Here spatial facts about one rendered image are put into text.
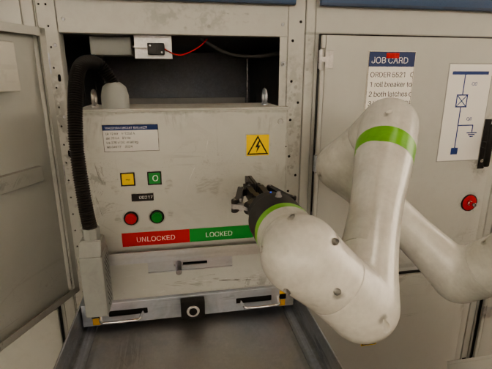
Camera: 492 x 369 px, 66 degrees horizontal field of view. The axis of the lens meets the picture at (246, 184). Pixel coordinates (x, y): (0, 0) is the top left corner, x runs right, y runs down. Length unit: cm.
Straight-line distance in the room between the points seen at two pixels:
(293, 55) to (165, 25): 36
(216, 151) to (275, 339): 48
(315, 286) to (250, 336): 53
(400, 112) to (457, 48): 56
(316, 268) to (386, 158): 32
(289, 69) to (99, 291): 76
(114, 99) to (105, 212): 26
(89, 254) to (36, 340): 56
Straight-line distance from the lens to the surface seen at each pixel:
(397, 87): 126
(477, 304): 177
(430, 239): 101
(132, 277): 101
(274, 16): 114
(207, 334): 102
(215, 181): 92
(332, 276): 50
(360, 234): 62
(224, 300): 104
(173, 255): 93
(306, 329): 103
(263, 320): 106
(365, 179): 70
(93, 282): 90
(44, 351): 141
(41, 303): 123
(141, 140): 89
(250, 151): 91
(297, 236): 48
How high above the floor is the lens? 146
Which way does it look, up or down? 16 degrees down
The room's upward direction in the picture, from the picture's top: straight up
